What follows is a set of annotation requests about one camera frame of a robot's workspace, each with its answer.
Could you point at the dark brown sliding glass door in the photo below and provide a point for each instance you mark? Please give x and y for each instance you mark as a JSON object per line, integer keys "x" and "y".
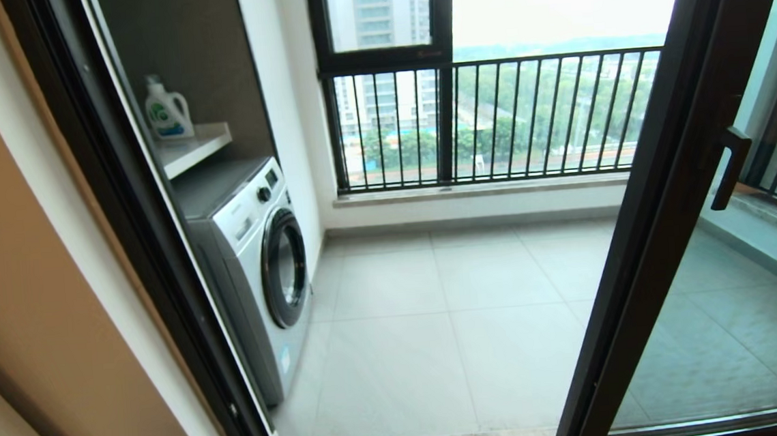
{"x": 665, "y": 157}

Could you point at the white drum washing machine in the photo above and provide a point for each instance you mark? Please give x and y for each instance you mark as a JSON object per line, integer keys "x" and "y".
{"x": 247, "y": 255}

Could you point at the white green detergent bottle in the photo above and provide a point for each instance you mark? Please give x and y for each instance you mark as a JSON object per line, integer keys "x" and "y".
{"x": 166, "y": 114}

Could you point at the white wall shelf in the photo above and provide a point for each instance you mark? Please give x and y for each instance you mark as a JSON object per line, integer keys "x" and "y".
{"x": 199, "y": 146}

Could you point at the dark window frame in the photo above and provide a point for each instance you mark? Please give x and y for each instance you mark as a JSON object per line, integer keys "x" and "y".
{"x": 439, "y": 9}

